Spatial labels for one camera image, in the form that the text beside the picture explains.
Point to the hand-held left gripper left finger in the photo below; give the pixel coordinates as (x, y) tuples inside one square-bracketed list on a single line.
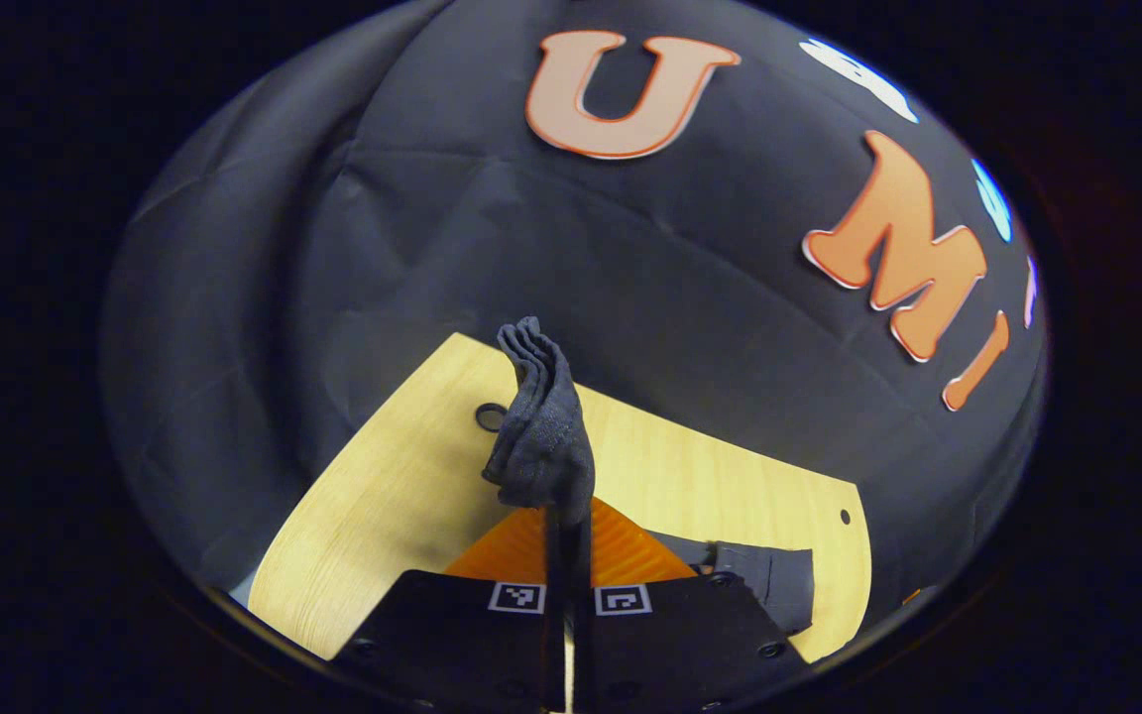
[(462, 645)]

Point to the dark grey jeans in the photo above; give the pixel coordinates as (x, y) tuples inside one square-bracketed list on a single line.
[(546, 446)]

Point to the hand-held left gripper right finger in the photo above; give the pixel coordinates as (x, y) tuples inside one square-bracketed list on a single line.
[(680, 645)]

